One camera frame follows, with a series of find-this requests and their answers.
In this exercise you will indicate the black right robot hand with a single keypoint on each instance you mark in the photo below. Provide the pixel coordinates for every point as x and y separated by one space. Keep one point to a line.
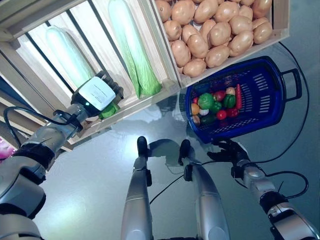
235 151

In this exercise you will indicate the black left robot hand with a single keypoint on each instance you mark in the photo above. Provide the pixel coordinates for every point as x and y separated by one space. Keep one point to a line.
97 92

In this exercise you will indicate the white green napa cabbage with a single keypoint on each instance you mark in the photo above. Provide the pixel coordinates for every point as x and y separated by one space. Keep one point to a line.
67 55
130 45

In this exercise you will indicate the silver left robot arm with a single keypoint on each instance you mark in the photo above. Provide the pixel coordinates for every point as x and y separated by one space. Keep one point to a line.
50 136

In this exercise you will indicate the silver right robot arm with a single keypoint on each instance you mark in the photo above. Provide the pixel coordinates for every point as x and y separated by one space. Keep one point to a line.
252 175

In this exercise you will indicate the blue plastic shopping basket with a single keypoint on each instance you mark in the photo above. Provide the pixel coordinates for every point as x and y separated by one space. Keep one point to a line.
265 82

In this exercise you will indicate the red toy tomato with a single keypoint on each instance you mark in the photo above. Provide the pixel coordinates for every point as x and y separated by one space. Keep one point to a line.
221 115

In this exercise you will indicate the red toy bell pepper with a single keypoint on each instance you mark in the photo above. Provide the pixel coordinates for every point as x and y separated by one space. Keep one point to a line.
232 112

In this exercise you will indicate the dark green toy cucumber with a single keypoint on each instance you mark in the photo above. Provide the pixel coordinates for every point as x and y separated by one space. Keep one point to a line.
208 118

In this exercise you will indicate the wooden crate for cabbages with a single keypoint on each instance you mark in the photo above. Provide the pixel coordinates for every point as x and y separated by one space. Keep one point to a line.
140 106

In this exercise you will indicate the small green toy vegetable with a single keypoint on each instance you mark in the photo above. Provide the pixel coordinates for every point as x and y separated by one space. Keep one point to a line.
216 107

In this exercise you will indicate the brown toy onion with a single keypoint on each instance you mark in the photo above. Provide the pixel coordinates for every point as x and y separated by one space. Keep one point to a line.
196 120

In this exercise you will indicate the dark green toy bell pepper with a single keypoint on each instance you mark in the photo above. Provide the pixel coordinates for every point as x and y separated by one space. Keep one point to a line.
229 100

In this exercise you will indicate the red toy chili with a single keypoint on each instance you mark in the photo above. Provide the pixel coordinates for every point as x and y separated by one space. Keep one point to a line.
238 96

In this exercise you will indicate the red toy apple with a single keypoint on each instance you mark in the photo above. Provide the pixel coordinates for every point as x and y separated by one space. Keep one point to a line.
220 95

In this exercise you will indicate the orange toy fruit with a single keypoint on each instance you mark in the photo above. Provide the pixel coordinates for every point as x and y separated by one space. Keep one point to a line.
195 108

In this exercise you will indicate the light green toy vegetable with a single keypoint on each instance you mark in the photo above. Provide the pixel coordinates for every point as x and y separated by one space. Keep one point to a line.
206 100

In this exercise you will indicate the beige toy potato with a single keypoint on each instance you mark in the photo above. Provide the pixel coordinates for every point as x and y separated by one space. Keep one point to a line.
230 91

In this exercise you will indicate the small red toy vegetable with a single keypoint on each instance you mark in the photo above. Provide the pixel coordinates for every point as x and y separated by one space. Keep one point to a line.
195 100

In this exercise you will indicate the tan potato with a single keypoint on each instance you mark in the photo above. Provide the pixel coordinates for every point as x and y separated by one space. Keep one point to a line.
241 43
217 56
258 21
246 12
261 7
183 12
190 32
240 24
162 10
262 32
207 27
205 10
226 11
194 67
197 45
220 33
172 30
180 53

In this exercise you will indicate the wooden crate holding potatoes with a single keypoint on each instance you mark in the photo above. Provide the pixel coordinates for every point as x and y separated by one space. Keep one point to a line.
281 15

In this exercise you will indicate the wooden display shelf frame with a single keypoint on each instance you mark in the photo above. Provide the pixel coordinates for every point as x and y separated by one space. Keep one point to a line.
30 82

